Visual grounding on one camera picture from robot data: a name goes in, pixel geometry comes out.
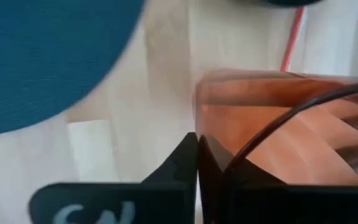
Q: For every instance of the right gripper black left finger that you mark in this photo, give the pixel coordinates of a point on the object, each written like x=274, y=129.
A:
x=120, y=202

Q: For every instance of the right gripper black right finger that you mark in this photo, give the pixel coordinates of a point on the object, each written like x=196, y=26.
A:
x=291, y=205

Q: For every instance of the red plastic drinking straw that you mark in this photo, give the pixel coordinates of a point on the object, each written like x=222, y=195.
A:
x=292, y=39

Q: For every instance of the orange faceted plastic cup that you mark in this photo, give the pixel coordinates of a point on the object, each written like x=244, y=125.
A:
x=244, y=93

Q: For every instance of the round dark blue woven placemat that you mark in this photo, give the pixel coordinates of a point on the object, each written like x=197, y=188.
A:
x=42, y=46

